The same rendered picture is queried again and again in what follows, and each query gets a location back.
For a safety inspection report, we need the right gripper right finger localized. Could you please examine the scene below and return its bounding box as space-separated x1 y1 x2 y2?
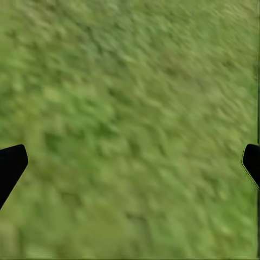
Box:
243 144 260 188

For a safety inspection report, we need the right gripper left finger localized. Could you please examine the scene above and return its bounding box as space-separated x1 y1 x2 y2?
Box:
0 144 28 209

